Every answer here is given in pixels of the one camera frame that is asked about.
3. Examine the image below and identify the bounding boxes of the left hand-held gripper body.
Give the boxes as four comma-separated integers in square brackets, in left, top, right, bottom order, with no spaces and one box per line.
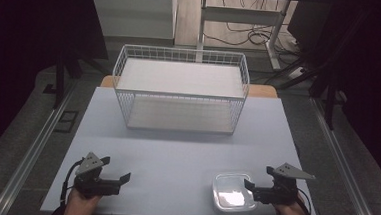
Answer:
[72,151,124,200]

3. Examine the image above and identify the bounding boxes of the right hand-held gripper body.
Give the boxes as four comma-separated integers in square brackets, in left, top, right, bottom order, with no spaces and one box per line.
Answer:
[253,160,317,208]

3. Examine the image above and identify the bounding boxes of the clear plastic container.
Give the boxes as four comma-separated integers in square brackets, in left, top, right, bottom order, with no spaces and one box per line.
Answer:
[209,169,260,215]

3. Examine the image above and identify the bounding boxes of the person's left hand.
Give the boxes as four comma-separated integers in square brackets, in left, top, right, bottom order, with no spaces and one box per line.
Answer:
[63,187,103,215]

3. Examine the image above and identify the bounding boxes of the black floor plate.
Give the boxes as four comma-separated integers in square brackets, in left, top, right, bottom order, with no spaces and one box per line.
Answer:
[53,109,80,136]

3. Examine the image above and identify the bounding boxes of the wooden table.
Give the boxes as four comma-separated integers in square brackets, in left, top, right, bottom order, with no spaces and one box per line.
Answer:
[100,74,280,100]

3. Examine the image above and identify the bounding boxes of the dark metal stand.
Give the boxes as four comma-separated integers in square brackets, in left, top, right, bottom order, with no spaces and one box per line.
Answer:
[272,2,354,132]
[51,43,110,114]

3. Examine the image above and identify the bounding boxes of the white power strip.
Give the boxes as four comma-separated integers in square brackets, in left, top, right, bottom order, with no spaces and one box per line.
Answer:
[286,65,306,81]

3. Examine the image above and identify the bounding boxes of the dark curtain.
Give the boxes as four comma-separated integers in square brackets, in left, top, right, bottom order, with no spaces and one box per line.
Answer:
[0,0,113,178]
[278,0,381,183]

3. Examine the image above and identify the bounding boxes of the white cabinet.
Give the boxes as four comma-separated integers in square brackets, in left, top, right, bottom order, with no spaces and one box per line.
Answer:
[87,0,180,43]

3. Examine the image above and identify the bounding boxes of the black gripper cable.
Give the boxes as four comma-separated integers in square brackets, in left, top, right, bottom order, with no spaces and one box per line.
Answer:
[295,188,316,215]
[59,158,85,206]

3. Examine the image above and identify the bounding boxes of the aluminium rail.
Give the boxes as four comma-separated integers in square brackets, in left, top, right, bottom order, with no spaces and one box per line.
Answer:
[301,97,381,215]
[0,75,78,215]

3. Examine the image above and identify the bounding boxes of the white wire basket rack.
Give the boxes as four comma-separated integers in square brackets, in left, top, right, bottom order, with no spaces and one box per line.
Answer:
[108,43,253,137]

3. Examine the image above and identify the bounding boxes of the black floor cables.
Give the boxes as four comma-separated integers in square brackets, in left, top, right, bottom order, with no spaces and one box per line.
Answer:
[202,0,301,52]

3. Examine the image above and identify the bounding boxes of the white desk frame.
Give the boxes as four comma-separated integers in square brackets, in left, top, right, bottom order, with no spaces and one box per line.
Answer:
[195,0,292,73]

